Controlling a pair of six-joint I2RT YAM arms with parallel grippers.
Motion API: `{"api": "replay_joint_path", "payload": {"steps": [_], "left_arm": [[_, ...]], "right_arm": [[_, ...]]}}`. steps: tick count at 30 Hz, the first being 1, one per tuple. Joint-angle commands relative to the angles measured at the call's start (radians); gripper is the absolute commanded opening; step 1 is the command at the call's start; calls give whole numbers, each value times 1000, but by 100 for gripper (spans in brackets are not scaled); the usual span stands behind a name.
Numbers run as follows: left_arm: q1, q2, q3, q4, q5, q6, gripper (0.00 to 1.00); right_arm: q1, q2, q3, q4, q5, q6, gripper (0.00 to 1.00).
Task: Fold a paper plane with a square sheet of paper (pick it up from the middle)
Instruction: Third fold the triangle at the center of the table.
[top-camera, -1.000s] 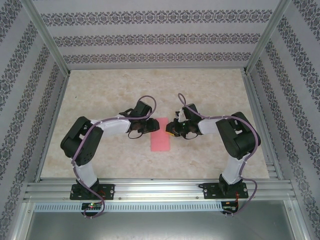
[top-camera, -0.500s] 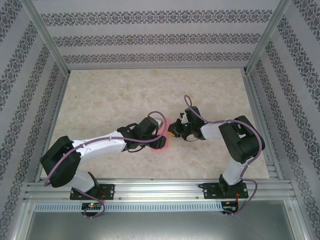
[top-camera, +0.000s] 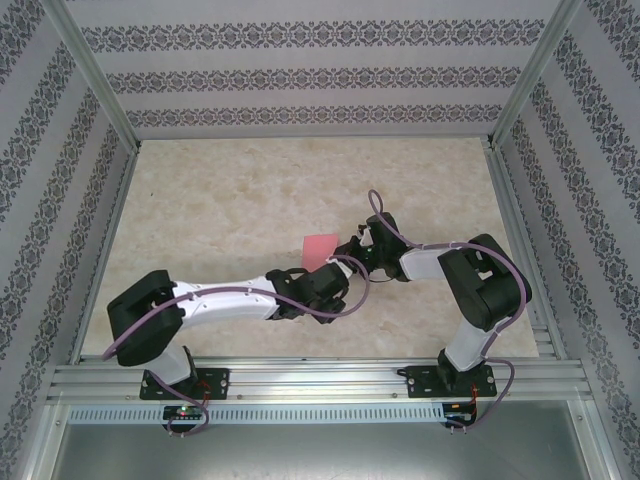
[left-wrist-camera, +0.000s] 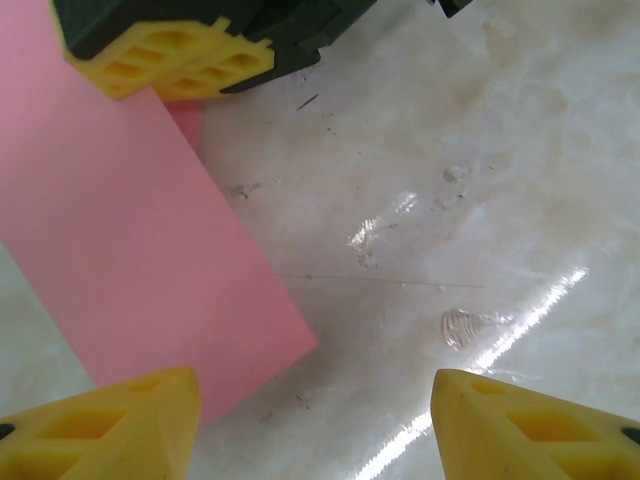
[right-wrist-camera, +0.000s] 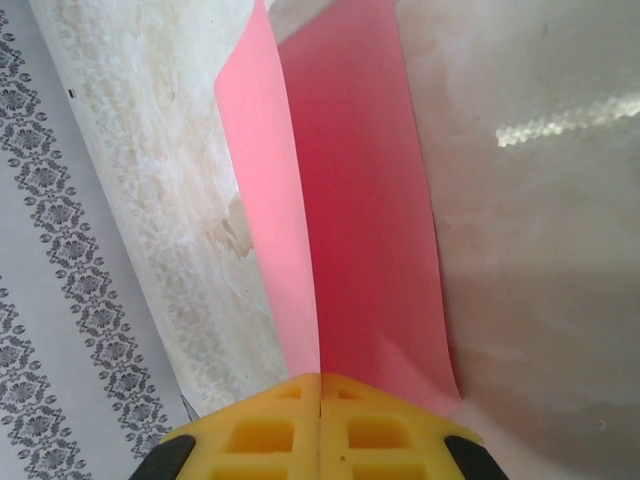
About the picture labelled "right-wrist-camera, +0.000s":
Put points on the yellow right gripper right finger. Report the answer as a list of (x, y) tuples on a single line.
[(380, 435)]

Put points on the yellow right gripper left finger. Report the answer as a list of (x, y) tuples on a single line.
[(260, 435)]

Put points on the pink paper sheet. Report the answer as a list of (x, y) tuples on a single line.
[(360, 225)]

